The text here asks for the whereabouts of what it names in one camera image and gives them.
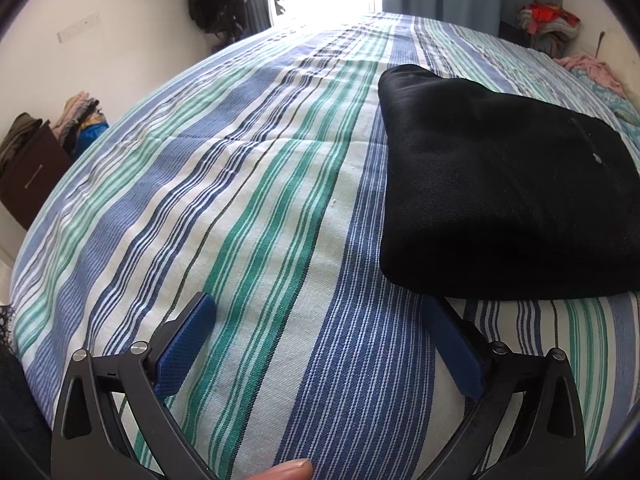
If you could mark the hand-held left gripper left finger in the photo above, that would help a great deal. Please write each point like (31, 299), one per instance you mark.
(182, 347)

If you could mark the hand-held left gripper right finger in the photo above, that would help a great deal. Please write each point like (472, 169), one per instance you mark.
(455, 350)

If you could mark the black pants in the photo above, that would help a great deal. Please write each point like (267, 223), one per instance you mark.
(500, 175)

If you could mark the striped bed sheet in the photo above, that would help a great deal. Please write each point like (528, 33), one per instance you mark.
(240, 210)

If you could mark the dark mesh cloth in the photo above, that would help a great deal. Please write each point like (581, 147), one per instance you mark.
(17, 400)

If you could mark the brown wooden cabinet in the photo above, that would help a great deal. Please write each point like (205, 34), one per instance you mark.
(32, 180)

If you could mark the blue cloth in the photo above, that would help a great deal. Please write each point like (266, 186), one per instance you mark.
(92, 135)

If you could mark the stack of folded clothes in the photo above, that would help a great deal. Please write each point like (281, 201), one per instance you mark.
(75, 110)

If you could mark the olive green cloth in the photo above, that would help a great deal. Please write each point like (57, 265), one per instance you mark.
(17, 135)

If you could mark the teal patterned blanket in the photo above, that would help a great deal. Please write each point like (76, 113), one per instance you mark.
(630, 120)

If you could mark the pink cloth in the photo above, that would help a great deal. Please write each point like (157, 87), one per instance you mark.
(592, 70)

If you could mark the dark stand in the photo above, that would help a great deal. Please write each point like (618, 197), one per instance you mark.
(512, 34)

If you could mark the pile of colourful clothes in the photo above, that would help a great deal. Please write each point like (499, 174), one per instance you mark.
(547, 22)

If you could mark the white wall switch panel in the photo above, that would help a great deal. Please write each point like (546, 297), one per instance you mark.
(79, 29)

